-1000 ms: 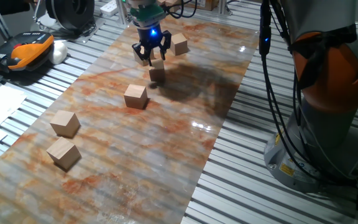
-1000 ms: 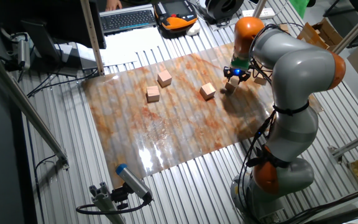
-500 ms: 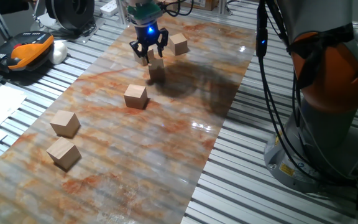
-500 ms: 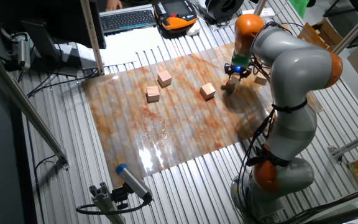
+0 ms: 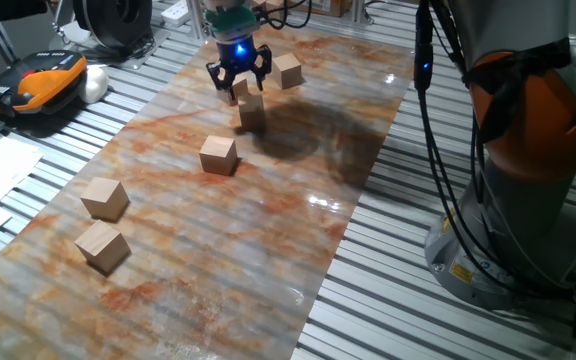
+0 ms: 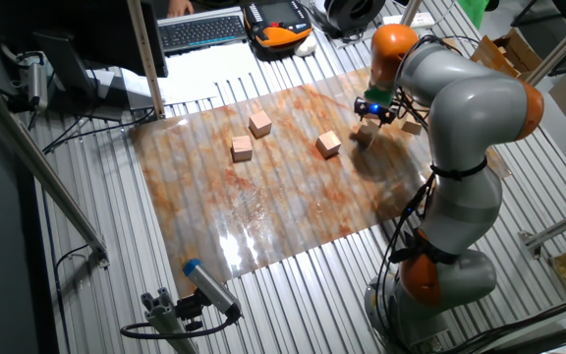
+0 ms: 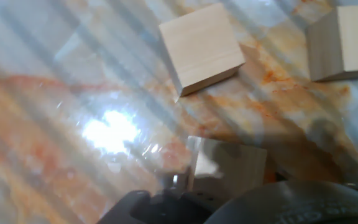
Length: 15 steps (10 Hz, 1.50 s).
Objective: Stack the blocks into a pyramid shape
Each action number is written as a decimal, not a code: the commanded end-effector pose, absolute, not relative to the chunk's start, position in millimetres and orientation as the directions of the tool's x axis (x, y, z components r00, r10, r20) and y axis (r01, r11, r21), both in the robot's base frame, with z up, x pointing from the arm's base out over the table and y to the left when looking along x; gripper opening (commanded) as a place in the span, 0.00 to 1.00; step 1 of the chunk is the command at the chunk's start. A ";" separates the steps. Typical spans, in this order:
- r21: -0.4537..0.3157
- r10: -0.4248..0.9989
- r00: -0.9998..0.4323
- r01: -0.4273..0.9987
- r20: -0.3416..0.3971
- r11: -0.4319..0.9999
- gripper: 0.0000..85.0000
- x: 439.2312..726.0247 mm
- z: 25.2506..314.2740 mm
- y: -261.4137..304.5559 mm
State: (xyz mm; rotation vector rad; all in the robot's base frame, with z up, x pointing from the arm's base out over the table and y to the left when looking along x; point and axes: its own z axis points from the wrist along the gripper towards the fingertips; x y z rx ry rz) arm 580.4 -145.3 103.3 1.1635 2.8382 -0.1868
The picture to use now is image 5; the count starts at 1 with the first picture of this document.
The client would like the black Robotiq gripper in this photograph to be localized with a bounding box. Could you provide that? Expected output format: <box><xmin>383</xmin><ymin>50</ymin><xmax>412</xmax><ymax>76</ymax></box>
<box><xmin>205</xmin><ymin>34</ymin><xmax>274</xmax><ymax>92</ymax></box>

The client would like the wooden cube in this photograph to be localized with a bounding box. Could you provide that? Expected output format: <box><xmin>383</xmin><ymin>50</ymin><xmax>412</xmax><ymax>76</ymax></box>
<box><xmin>216</xmin><ymin>73</ymin><xmax>250</xmax><ymax>107</ymax></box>
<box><xmin>79</xmin><ymin>176</ymin><xmax>131</xmax><ymax>223</ymax></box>
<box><xmin>271</xmin><ymin>52</ymin><xmax>303</xmax><ymax>91</ymax></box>
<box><xmin>237</xmin><ymin>93</ymin><xmax>267</xmax><ymax>134</ymax></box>
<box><xmin>198</xmin><ymin>134</ymin><xmax>239</xmax><ymax>177</ymax></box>
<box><xmin>73</xmin><ymin>219</ymin><xmax>132</xmax><ymax>275</ymax></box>

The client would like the dark sleeved forearm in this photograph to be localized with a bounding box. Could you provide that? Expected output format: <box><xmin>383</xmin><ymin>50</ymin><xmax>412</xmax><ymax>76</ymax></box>
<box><xmin>0</xmin><ymin>0</ymin><xmax>52</xmax><ymax>27</ymax></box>

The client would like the white power strip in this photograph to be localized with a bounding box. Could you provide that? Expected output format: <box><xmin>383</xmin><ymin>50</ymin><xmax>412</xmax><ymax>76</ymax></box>
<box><xmin>160</xmin><ymin>0</ymin><xmax>192</xmax><ymax>29</ymax></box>

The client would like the brown cardboard box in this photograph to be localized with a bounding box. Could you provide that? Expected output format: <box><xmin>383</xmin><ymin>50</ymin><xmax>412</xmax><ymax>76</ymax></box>
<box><xmin>287</xmin><ymin>0</ymin><xmax>354</xmax><ymax>19</ymax></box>

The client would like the black round spool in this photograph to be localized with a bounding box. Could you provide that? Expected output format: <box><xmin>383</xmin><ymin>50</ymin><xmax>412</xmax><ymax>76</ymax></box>
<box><xmin>71</xmin><ymin>0</ymin><xmax>154</xmax><ymax>51</ymax></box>

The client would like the white computer mouse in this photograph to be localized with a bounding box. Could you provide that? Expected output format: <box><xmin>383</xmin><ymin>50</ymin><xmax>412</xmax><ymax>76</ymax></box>
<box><xmin>77</xmin><ymin>64</ymin><xmax>111</xmax><ymax>105</ymax></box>

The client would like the orange marble pattern mat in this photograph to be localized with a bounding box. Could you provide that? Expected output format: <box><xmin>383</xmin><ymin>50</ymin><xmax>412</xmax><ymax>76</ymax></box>
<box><xmin>0</xmin><ymin>22</ymin><xmax>417</xmax><ymax>360</ymax></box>

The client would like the orange black teach pendant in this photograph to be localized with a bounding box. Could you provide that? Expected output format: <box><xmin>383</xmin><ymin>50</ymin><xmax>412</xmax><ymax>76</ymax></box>
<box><xmin>0</xmin><ymin>49</ymin><xmax>89</xmax><ymax>119</ymax></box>

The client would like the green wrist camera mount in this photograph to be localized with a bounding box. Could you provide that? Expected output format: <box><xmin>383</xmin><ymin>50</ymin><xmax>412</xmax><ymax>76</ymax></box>
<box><xmin>203</xmin><ymin>5</ymin><xmax>259</xmax><ymax>42</ymax></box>

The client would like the aluminium upright post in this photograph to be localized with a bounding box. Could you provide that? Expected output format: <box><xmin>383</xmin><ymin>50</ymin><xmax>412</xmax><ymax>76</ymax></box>
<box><xmin>185</xmin><ymin>0</ymin><xmax>209</xmax><ymax>42</ymax></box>

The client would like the aluminium frame beam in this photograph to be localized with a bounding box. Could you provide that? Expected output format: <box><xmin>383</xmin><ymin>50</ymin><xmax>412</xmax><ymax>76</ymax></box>
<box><xmin>350</xmin><ymin>0</ymin><xmax>369</xmax><ymax>25</ymax></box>

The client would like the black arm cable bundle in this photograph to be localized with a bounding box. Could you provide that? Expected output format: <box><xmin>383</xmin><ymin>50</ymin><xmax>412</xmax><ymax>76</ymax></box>
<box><xmin>255</xmin><ymin>0</ymin><xmax>576</xmax><ymax>301</ymax></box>

